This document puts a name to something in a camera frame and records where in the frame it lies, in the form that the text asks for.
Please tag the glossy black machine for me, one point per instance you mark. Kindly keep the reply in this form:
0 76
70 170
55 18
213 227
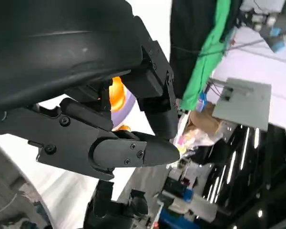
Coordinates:
264 179

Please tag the green hanging cloth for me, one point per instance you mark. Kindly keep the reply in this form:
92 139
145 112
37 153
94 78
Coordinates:
205 62

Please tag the grey metal box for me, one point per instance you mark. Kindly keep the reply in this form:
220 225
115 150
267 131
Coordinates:
243 105

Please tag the small blue bottle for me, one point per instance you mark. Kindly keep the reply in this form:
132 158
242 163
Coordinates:
202 101

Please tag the blue bin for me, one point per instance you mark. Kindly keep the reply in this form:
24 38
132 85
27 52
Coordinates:
176 218

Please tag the brown cardboard piece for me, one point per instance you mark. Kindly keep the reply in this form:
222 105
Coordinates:
202 120

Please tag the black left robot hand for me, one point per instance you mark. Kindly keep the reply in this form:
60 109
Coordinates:
62 47

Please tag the lilac plate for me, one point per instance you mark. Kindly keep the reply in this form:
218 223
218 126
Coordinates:
128 106

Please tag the black hanging cloth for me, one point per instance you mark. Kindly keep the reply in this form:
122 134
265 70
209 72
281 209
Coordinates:
190 35

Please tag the orange and white bread roll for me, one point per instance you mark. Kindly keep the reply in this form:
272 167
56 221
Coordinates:
116 95
124 128

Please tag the grey and blue machine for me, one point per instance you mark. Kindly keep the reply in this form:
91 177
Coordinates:
276 40

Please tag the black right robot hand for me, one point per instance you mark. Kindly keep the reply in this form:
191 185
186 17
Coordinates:
102 202

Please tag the clear plastic bag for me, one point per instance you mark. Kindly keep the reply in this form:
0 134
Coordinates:
195 138

